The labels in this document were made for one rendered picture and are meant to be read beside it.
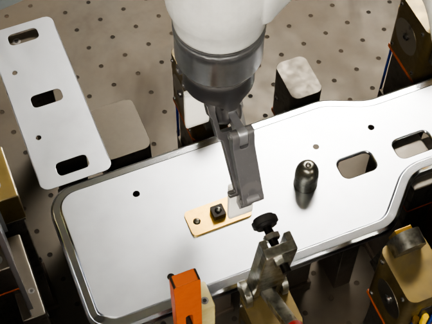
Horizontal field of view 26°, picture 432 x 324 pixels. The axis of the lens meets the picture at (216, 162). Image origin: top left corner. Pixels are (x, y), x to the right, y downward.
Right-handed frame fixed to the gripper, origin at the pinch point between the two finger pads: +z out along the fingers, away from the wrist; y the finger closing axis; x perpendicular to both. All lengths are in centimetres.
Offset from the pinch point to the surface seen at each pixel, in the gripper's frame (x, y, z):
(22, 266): 25.7, 2.5, 13.4
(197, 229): 3.3, -1.2, 13.0
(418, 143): -30.4, 0.6, 14.4
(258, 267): 1.7, -15.8, -3.1
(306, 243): -9.1, -8.2, 13.2
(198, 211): 2.2, 1.2, 13.0
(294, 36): -34, 45, 43
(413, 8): -38.1, 18.4, 8.6
